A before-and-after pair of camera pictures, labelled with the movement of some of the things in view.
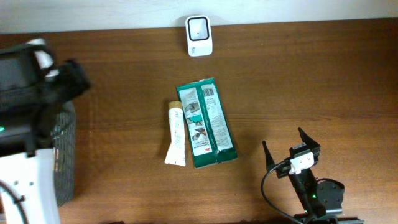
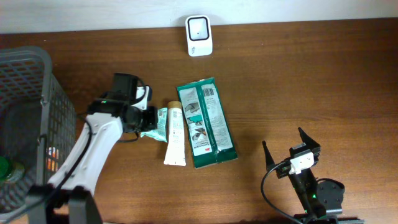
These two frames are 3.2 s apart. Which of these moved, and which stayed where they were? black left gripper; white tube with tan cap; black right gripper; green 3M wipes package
Moved: black left gripper
Stayed: black right gripper; green 3M wipes package; white tube with tan cap
